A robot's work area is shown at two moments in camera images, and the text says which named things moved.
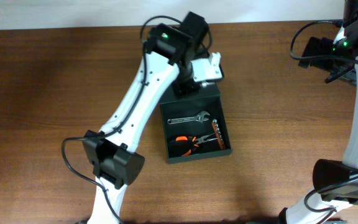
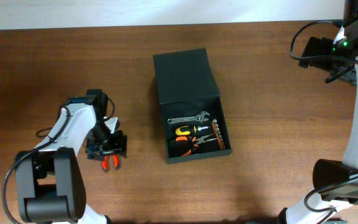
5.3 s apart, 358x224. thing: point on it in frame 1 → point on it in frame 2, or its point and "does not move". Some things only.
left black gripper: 182,91 → 118,146
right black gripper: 321,47 does not move
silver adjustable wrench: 202,117 does not move
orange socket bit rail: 218,134 does not move
